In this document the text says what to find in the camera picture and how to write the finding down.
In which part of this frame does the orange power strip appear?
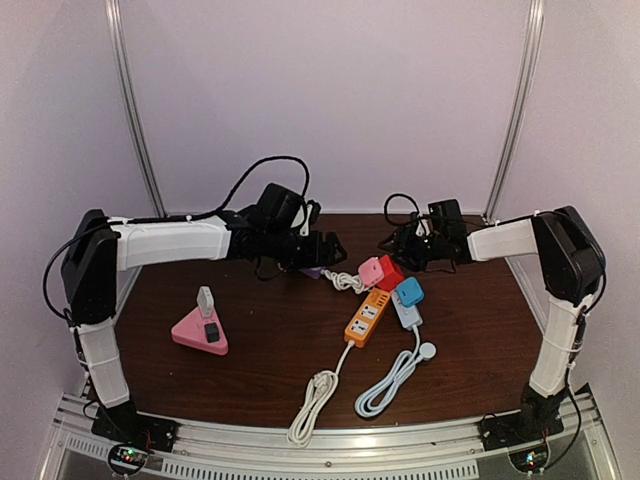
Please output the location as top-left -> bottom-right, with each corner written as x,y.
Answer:
344,288 -> 391,348

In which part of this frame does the right aluminium post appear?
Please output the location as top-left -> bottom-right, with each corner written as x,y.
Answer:
483,0 -> 545,222

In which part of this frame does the light blue power strip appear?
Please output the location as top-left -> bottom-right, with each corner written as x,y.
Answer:
391,290 -> 423,330

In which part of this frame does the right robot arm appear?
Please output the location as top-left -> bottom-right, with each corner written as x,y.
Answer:
379,200 -> 606,398

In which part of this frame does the aluminium front rail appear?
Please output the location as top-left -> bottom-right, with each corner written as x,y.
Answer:
35,392 -> 622,479

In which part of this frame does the white charger plug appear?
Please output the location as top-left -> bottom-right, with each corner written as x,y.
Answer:
196,286 -> 215,319

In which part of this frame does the pink triangular socket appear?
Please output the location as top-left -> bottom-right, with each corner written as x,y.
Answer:
171,307 -> 229,356

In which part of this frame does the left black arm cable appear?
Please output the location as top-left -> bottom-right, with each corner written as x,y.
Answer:
42,156 -> 310,321

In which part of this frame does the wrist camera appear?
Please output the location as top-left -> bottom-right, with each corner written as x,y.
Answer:
256,183 -> 321,235
428,199 -> 467,238

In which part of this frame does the blue square plug adapter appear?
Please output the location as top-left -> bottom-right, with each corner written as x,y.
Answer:
396,277 -> 424,307

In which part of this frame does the white coiled cable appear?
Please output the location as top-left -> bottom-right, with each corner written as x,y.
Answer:
287,342 -> 357,446

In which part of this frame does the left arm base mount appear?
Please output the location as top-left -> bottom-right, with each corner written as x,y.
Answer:
91,400 -> 178,452

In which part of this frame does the pink square plug adapter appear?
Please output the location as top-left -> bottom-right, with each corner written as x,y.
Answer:
358,257 -> 385,289

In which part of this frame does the light blue coiled cable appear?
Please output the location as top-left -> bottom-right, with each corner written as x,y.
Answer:
354,324 -> 439,417

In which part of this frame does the purple strip white cable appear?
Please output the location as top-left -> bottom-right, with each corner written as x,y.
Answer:
322,269 -> 374,294

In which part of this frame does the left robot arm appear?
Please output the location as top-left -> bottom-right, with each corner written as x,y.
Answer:
61,209 -> 347,444

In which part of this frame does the aluminium post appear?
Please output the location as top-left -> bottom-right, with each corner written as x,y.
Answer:
483,0 -> 545,222
104,0 -> 166,217

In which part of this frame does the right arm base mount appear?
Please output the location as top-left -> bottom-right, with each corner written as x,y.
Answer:
478,393 -> 565,451

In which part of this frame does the red cube socket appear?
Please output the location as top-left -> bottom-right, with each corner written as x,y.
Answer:
376,255 -> 405,292

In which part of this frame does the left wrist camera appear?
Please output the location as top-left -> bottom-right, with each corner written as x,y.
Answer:
256,183 -> 321,235

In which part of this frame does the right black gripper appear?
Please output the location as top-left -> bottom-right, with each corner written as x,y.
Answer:
378,227 -> 447,273

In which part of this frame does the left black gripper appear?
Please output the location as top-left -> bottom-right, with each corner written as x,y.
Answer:
264,227 -> 348,273

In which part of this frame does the purple power strip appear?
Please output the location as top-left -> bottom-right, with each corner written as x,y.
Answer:
301,267 -> 325,279

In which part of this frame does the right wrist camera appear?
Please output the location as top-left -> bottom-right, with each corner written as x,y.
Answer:
428,199 -> 467,238

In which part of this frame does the left aluminium post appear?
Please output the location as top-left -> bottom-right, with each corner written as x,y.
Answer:
104,0 -> 166,217

